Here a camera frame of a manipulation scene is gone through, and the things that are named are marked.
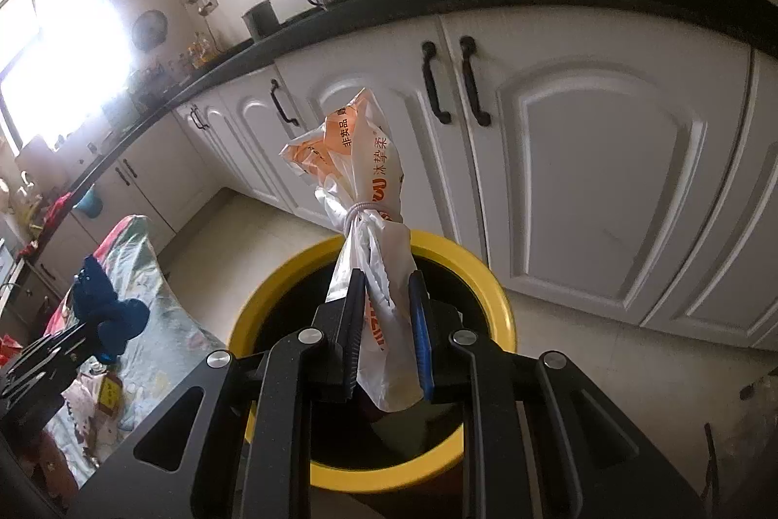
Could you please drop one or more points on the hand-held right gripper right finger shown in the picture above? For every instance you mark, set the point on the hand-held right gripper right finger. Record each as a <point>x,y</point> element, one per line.
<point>419,339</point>

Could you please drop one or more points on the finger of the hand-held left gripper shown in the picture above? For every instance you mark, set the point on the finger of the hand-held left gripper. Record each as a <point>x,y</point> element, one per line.
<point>36,391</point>
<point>61,341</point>

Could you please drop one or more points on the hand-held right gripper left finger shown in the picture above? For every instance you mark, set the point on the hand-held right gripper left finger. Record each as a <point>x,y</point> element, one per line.
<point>351,339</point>

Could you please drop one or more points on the blue cloth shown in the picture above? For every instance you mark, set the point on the blue cloth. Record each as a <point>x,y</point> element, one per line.
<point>115,318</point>

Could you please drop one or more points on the yellow trash bin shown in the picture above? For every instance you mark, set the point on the yellow trash bin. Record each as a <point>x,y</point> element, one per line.
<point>486,288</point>

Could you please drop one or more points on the white orange printed plastic bag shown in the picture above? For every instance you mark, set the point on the white orange printed plastic bag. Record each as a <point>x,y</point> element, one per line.
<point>371,172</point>

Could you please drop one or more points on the small yellow packet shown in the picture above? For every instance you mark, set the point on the small yellow packet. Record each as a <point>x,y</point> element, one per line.
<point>109,396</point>

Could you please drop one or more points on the printed blanket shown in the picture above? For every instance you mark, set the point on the printed blanket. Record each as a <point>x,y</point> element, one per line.
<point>170,312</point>

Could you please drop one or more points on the red cloth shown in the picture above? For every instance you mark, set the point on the red cloth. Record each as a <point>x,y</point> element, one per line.
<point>58,209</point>

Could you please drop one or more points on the white side cabinet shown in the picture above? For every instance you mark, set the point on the white side cabinet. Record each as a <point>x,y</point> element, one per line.
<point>152,190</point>

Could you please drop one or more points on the narrow white cabinet door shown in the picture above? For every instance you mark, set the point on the narrow white cabinet door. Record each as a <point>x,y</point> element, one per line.
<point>255,142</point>
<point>219,154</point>

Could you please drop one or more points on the wide white cabinet door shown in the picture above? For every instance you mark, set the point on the wide white cabinet door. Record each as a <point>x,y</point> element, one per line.
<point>608,160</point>

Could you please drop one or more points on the window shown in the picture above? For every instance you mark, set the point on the window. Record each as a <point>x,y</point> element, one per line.
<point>54,38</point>

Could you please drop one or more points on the row of seasoning bottles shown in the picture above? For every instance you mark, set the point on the row of seasoning bottles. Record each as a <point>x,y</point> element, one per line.
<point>194,52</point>

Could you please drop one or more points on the round decorated plate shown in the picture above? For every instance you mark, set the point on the round decorated plate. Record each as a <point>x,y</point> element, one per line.
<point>149,29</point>

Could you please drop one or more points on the black canister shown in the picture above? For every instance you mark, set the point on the black canister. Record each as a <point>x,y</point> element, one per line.
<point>261,17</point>

